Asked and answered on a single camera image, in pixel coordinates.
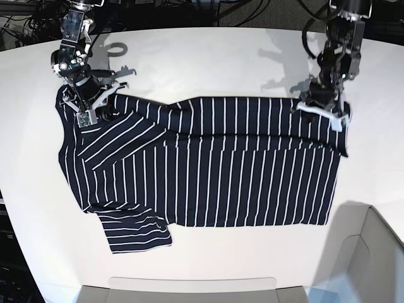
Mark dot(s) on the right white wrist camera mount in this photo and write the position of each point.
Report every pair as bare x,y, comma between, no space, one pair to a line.
70,99

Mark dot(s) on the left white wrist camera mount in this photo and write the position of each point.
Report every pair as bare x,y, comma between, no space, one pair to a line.
337,123

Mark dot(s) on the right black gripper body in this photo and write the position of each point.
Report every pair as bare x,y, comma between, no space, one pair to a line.
93,102

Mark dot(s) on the grey bin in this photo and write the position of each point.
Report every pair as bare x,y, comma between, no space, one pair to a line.
230,290
362,259

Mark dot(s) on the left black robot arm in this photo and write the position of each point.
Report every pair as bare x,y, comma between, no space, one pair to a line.
340,59

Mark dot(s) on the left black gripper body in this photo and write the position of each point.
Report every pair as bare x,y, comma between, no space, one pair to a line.
322,96

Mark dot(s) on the grey bin front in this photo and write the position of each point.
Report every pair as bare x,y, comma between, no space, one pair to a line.
230,290

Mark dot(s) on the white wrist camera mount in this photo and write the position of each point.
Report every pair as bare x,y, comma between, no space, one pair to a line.
70,99
337,123

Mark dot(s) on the grey bin right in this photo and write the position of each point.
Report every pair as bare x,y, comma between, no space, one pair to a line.
362,259

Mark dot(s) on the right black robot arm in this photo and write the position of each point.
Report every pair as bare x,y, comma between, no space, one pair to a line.
70,62

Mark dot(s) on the navy white striped T-shirt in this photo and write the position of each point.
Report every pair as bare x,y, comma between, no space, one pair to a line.
202,162

